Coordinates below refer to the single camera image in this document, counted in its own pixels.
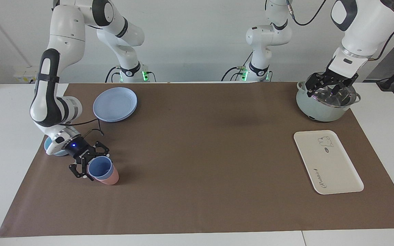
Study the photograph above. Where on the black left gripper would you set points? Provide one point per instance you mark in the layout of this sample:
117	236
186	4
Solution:
340	79

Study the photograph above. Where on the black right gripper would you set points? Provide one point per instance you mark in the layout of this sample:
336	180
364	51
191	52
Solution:
75	148

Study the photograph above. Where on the blue plastic cup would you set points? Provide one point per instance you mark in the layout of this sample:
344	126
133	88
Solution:
100	168

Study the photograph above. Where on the pink plastic cup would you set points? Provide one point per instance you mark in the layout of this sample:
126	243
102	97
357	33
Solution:
113	177

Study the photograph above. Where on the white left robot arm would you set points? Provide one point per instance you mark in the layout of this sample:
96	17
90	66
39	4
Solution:
361	30

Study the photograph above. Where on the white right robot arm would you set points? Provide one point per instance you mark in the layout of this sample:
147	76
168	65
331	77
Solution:
63	34

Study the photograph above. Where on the cream tray with rabbit print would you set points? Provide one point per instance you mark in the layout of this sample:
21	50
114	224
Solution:
323	160

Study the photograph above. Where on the glass pot lid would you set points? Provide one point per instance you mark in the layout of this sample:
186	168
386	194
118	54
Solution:
337	100

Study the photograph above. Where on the pale green electric pot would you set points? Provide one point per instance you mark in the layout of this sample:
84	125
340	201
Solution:
316	111

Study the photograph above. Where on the light blue bowl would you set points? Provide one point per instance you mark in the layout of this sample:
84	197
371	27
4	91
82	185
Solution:
47	145

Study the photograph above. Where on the light blue plate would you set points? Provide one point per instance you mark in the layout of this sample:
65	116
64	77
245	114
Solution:
115	104

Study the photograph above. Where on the brown table mat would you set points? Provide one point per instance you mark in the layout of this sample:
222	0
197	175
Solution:
200	171

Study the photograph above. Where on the white wall socket strip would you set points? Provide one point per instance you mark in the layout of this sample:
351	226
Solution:
26	75

